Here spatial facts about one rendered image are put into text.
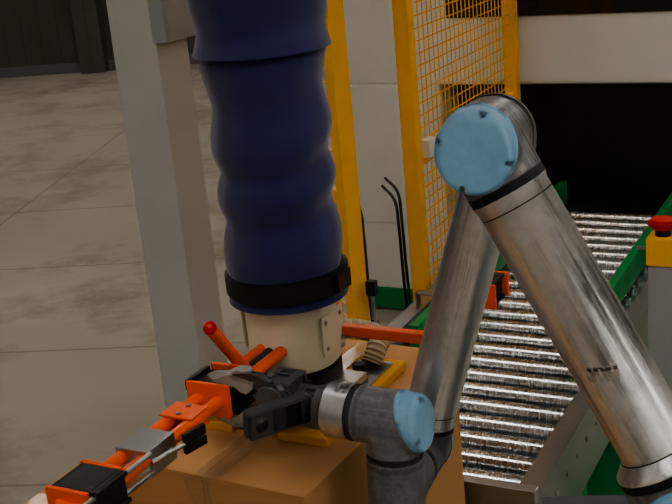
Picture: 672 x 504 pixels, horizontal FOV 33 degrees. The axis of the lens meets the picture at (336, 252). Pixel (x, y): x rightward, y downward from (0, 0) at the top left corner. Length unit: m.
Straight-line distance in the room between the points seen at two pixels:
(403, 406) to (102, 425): 2.79
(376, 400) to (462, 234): 0.29
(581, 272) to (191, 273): 2.10
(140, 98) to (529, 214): 2.04
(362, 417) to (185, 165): 1.85
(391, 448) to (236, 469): 0.31
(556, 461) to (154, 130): 1.56
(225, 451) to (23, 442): 2.48
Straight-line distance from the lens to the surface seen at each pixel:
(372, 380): 2.16
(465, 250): 1.76
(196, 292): 3.57
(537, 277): 1.59
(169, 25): 3.34
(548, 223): 1.58
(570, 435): 2.74
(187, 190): 3.50
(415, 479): 1.80
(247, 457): 1.98
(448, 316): 1.80
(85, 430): 4.43
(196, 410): 1.84
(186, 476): 1.97
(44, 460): 4.27
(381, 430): 1.75
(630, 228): 4.38
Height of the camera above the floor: 1.86
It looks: 18 degrees down
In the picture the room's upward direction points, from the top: 5 degrees counter-clockwise
